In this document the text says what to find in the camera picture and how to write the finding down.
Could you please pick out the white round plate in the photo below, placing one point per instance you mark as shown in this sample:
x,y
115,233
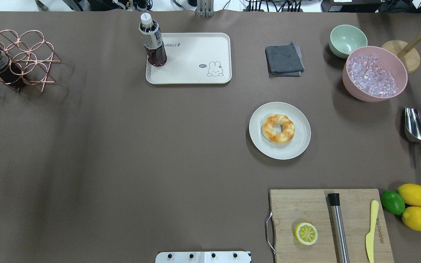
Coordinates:
x,y
286,151

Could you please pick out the glazed twisted donut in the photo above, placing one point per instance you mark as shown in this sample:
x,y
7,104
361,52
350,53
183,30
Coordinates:
x,y
278,129

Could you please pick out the cream rabbit tray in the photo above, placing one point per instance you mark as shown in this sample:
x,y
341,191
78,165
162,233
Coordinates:
x,y
193,58

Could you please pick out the brown tea bottle on tray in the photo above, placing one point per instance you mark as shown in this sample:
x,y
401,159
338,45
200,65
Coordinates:
x,y
152,40

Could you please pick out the grey folded cloth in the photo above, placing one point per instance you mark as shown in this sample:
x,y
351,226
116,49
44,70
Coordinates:
x,y
285,60

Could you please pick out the bamboo cutting board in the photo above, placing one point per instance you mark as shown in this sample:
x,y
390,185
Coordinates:
x,y
293,206

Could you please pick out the lemon half slice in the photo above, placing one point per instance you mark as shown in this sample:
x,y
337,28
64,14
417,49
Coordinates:
x,y
306,233

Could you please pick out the mint green bowl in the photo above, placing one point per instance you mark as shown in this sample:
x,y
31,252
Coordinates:
x,y
344,39

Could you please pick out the clear plastic ice cubes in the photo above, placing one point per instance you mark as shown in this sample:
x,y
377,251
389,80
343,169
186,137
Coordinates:
x,y
370,77

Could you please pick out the steel muddler black tip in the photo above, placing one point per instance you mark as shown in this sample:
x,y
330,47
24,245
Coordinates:
x,y
334,202

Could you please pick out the pink bowl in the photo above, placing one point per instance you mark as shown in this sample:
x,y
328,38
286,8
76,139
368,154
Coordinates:
x,y
388,60

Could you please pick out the yellow plastic knife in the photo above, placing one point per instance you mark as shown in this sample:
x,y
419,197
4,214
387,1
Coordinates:
x,y
369,238

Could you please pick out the green lime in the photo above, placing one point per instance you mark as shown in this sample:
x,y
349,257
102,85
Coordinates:
x,y
392,202

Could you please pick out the wooden cup tree stand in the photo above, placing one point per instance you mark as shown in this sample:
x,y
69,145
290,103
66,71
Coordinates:
x,y
406,52

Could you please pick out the yellow lemon upper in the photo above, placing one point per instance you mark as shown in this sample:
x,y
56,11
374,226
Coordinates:
x,y
410,193

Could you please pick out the yellow lemon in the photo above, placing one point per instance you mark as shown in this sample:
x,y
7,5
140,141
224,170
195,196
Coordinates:
x,y
410,193
411,217

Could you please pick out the yellow lemon lower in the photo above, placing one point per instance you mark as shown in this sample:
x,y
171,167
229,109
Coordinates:
x,y
411,217

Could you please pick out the aluminium frame post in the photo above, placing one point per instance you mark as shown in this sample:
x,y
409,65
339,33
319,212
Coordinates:
x,y
205,8

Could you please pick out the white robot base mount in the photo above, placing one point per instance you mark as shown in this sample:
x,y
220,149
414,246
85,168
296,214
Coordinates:
x,y
204,257

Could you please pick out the copper wire bottle rack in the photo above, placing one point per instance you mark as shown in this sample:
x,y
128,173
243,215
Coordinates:
x,y
31,58

